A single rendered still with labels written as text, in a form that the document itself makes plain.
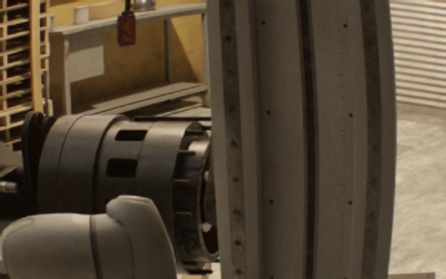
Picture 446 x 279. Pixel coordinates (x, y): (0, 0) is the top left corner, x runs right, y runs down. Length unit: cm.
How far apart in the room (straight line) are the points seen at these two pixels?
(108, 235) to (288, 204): 40
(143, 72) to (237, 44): 735
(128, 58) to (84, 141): 603
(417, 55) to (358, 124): 659
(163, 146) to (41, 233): 128
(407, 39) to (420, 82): 47
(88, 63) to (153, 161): 493
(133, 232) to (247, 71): 36
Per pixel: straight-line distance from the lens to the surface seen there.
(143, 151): 252
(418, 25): 791
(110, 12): 782
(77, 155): 257
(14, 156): 296
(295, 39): 144
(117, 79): 851
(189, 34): 925
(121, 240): 127
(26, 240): 128
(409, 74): 805
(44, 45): 626
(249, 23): 141
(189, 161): 252
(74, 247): 126
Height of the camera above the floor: 166
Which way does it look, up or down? 13 degrees down
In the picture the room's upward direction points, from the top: 3 degrees counter-clockwise
